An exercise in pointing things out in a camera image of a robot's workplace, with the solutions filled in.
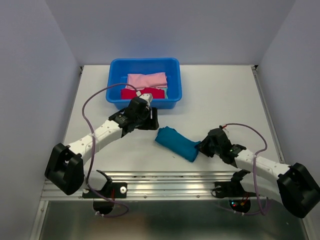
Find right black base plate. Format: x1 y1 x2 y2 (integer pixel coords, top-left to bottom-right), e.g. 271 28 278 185
213 181 243 199

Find red folded t shirt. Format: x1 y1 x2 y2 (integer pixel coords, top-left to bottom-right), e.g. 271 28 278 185
120 87 165 100

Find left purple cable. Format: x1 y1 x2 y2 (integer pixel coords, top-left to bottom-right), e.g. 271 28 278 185
82 83 141 218

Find pink folded t shirt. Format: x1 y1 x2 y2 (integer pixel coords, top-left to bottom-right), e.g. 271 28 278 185
127 72 168 90

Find aluminium rail frame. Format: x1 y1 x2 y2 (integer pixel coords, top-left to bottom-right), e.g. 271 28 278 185
41 65 306 240

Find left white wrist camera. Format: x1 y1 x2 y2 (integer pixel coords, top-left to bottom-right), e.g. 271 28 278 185
136 91 153 105

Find blue plastic bin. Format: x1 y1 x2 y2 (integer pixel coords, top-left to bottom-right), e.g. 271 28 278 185
105 57 182 109

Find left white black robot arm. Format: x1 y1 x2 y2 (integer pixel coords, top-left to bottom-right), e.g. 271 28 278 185
44 93 159 197

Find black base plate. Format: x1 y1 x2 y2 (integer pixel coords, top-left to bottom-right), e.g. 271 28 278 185
82 182 128 199
213 181 243 199

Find light teal folded shirt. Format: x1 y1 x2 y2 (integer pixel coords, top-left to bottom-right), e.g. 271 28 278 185
162 88 168 99

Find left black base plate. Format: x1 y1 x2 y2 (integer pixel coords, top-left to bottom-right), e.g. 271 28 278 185
82 182 128 199

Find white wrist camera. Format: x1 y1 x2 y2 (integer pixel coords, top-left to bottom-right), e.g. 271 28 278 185
136 91 153 105
219 125 228 132

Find teal t shirt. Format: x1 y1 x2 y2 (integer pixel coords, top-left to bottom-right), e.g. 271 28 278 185
155 126 200 163

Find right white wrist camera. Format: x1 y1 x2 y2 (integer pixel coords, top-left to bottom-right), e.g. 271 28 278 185
219 125 228 132

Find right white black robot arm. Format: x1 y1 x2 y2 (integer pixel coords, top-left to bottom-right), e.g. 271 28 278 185
196 126 320 219

